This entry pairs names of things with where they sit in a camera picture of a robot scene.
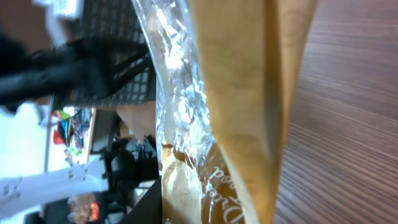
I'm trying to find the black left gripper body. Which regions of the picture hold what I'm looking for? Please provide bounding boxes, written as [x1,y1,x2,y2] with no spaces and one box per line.
[1,34,149,109]

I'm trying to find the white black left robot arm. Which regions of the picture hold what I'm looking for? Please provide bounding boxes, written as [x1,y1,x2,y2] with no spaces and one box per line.
[1,37,159,215]

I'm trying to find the beige bread bag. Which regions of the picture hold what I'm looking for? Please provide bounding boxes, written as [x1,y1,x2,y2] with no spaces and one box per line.
[133,0,317,223]

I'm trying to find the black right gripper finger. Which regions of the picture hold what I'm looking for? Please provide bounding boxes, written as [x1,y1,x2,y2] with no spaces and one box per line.
[121,177,162,224]

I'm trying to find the grey plastic basket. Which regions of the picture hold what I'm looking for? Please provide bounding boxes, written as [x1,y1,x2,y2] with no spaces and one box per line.
[45,0,156,107]

